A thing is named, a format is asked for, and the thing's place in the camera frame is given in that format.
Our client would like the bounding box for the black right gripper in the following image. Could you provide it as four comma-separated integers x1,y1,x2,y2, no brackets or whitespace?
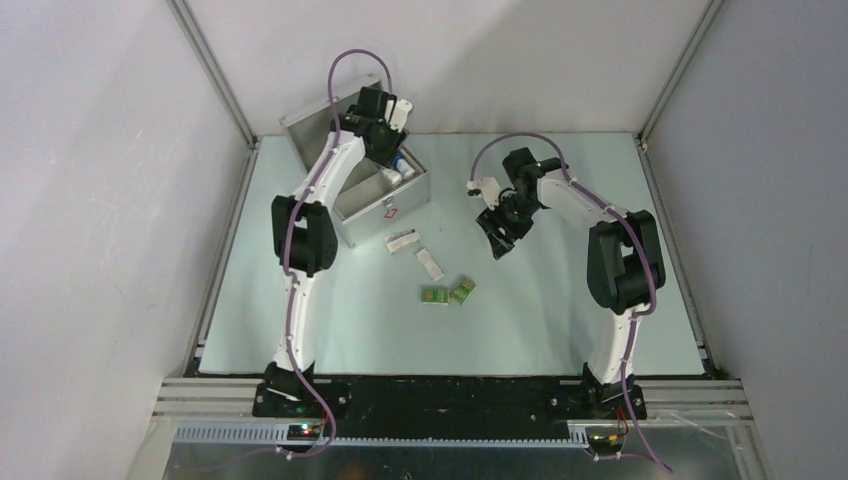
476,193,542,260

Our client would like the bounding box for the blue cap clear bottle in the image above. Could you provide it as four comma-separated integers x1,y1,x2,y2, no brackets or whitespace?
393,154,417,180

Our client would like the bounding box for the small white bottle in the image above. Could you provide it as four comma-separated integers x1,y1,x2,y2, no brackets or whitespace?
379,168,404,187

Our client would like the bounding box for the grey divided tray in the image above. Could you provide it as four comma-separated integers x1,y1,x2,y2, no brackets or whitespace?
334,147,430,223

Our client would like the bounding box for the silver metal case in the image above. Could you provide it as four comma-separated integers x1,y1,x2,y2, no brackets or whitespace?
280,100,431,248

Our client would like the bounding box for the green small box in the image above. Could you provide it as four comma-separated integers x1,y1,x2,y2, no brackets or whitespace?
450,276,476,305

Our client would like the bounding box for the white bandage roll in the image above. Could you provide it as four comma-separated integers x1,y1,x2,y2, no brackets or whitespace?
416,248,444,281

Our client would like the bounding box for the green sachet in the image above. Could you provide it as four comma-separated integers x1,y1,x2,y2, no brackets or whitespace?
420,286,451,305

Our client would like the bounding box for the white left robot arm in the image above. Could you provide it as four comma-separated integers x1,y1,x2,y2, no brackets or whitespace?
264,86,413,417

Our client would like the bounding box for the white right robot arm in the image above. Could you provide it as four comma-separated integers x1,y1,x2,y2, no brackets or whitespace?
467,148,666,418

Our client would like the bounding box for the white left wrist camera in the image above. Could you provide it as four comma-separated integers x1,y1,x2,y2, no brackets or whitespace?
385,99,413,132

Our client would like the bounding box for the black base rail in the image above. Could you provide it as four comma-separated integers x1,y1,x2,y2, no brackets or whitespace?
252,375,647,441

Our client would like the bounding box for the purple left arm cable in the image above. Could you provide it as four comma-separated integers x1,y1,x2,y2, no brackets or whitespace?
280,48,395,461

